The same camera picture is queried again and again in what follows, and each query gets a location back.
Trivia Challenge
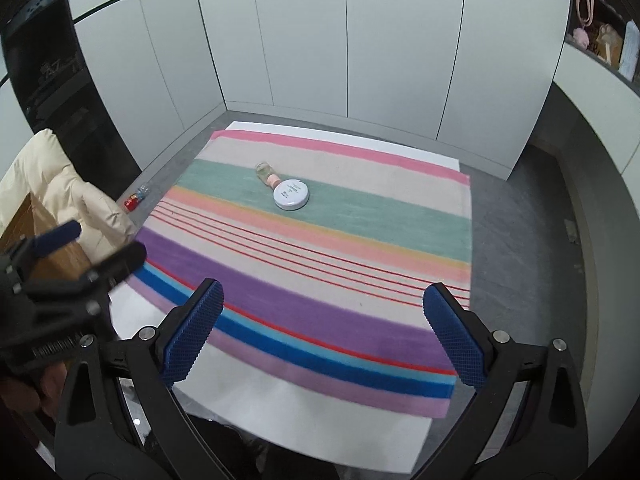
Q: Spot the white round compact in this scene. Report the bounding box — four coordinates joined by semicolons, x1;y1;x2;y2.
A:
272;179;310;211

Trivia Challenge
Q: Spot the brown cardboard box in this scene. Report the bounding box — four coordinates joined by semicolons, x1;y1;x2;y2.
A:
0;193;94;281

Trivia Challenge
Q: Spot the black glass cabinet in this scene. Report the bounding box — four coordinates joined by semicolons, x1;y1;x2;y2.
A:
1;0;141;200

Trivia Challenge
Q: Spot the cream padded armchair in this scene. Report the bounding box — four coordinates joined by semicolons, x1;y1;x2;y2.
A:
1;129;136;263

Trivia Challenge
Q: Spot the person's left hand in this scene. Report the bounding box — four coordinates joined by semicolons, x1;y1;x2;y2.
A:
1;362;67;419

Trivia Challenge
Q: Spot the white bottle on shelf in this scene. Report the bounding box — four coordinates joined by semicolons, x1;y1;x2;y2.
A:
618;21;640;81

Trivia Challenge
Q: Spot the glass bottle pink cap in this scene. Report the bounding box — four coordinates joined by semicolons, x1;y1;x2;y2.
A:
255;162;282;190

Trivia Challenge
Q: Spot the striped colourful cloth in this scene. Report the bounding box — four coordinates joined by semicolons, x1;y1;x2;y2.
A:
128;127;472;418

